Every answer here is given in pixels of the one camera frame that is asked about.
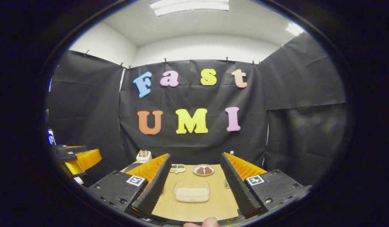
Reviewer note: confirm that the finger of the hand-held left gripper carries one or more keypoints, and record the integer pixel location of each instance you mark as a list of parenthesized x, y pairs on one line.
[(88, 159), (73, 150)]

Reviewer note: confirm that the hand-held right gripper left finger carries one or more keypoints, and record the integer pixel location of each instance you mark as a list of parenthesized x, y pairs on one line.
[(153, 186)]

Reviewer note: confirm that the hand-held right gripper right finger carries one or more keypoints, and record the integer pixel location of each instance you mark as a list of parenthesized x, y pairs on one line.
[(238, 186)]

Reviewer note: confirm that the white toaster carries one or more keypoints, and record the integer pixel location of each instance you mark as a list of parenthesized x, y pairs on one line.
[(143, 159)]

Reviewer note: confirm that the white divided condiment dish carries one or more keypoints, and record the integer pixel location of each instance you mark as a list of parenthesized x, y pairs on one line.
[(178, 168)]

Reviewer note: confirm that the brown meat piece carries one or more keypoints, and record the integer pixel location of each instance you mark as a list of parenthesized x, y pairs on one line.
[(208, 170), (200, 171)]

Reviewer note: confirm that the round beige plate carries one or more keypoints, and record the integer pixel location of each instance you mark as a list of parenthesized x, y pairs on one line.
[(203, 175)]

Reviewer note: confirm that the black backdrop cloth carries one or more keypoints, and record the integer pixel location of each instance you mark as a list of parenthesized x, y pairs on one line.
[(194, 148)]

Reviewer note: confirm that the ceiling light panel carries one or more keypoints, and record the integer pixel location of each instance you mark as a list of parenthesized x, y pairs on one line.
[(294, 29), (189, 7)]

